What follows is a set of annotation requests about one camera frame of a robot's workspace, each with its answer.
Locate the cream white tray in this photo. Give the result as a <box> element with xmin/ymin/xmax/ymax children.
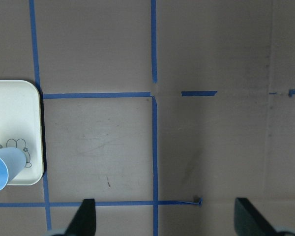
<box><xmin>0</xmin><ymin>80</ymin><xmax>44</xmax><ymax>186</ymax></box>

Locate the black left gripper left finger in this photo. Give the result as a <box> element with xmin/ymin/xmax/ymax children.
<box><xmin>64</xmin><ymin>199</ymin><xmax>96</xmax><ymax>236</ymax></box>

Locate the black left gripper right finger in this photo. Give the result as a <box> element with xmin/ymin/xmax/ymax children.
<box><xmin>234</xmin><ymin>198</ymin><xmax>279</xmax><ymax>236</ymax></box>

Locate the blue cup on tray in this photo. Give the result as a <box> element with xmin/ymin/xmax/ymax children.
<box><xmin>0</xmin><ymin>147</ymin><xmax>26</xmax><ymax>191</ymax></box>

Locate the brown paper table cover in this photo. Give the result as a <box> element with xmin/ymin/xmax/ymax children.
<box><xmin>0</xmin><ymin>0</ymin><xmax>295</xmax><ymax>236</ymax></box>

